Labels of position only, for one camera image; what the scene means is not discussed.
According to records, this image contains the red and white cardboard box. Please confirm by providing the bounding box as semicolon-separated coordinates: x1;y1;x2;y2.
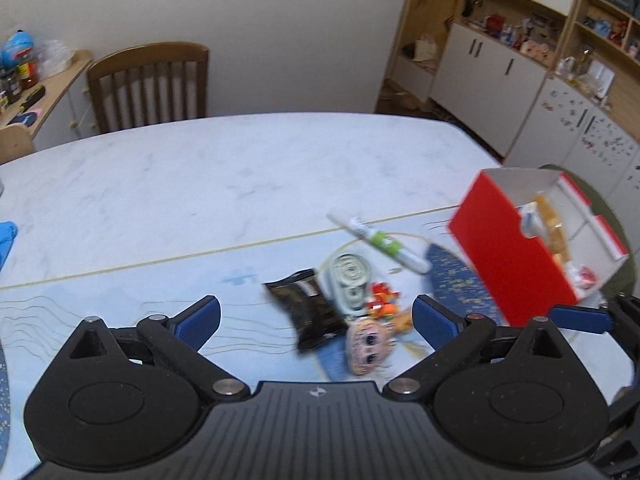
449;168;629;326

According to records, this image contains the blue white snack packet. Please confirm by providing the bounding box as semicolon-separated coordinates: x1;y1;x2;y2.
516;202;548;240

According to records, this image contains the black snack packet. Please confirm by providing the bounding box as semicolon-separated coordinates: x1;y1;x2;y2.
262;269;348;352

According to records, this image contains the green upholstered chair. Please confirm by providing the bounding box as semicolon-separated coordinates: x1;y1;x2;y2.
540;164;637;301

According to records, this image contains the blue gold-speckled placemat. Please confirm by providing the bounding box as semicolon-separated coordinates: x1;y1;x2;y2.
426;244;502;323

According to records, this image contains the orange snack in wrapper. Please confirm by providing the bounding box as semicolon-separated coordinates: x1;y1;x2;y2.
390;309;413;334

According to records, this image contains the red orange small toy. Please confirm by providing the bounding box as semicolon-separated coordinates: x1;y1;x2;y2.
364;282;400;318

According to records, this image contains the anime face badge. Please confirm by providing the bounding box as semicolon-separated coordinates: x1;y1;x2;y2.
346;318;395;376

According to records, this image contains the grey correction tape dispenser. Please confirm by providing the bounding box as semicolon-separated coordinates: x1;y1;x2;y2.
324;252;372;318

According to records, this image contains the white green marker pen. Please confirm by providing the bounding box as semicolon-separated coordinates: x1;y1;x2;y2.
328;209;431;275

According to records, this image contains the blue cloth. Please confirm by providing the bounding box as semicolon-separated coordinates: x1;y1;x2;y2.
0;221;18;270

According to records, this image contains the white storage cabinet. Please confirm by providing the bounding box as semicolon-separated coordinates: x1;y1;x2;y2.
430;23;639;196

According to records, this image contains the brown wooden chair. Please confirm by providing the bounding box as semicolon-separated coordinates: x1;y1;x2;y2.
87;41;209;133

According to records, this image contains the light wooden chair back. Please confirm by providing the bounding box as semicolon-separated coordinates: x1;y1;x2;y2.
0;124;36;165

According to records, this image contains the wooden shelf unit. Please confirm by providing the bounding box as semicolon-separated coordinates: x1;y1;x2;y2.
376;0;639;130

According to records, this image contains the blue bag on side table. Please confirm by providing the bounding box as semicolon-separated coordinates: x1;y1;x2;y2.
1;29;35;67

